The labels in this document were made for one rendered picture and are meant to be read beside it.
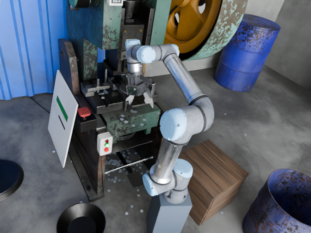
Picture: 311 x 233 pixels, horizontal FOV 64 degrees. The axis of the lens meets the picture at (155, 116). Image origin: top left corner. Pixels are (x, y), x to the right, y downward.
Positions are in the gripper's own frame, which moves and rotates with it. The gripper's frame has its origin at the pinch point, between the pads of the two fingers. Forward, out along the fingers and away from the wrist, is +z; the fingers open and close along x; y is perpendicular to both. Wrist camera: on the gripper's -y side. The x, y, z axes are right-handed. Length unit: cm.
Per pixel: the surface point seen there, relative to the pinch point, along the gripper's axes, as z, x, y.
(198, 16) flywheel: -42, 17, -43
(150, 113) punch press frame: 14.9, -10.0, -23.4
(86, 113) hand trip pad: 1.1, -24.8, 17.5
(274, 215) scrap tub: 69, 71, -22
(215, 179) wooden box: 60, 33, -29
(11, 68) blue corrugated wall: -7, -163, -29
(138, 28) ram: -38.9, -9.9, -18.8
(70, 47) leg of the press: -29, -65, -17
